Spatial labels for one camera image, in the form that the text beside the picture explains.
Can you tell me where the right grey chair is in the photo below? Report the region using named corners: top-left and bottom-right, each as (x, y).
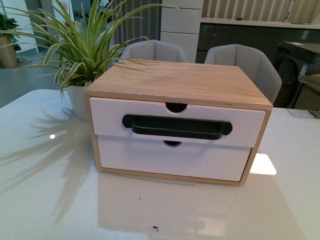
top-left (204, 44), bottom-right (282, 103)

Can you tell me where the dark counter with shelf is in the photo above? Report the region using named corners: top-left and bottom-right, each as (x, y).
top-left (195, 18), bottom-right (320, 63)

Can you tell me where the background potted plant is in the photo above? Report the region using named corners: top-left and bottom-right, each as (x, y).
top-left (0, 13), bottom-right (19, 43)

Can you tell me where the tan background planter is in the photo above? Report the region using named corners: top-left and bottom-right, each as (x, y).
top-left (0, 35), bottom-right (18, 68)

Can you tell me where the white pillar cabinet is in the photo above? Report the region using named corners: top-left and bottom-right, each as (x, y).
top-left (160, 0), bottom-right (204, 63)

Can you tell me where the white drawer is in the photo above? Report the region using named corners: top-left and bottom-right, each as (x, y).
top-left (97, 135), bottom-right (251, 181)
top-left (89, 97), bottom-right (265, 148)

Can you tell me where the black drawer handle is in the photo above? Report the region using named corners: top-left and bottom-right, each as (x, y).
top-left (122, 114), bottom-right (233, 140)

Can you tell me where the wooden drawer cabinet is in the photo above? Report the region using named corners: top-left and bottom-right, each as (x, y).
top-left (85, 60), bottom-right (273, 186)

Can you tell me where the grey plant pot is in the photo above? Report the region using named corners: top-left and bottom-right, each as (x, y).
top-left (65, 86), bottom-right (89, 121)

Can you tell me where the dark washing machine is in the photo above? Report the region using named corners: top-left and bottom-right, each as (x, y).
top-left (273, 41), bottom-right (320, 108)

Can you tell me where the left grey chair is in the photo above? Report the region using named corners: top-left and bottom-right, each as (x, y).
top-left (120, 40), bottom-right (188, 63)

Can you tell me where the green spider plant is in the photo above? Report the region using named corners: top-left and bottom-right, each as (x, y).
top-left (0, 0), bottom-right (164, 95)

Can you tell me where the grey chair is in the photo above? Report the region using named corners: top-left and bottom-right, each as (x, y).
top-left (120, 40), bottom-right (188, 63)
top-left (204, 44), bottom-right (282, 103)

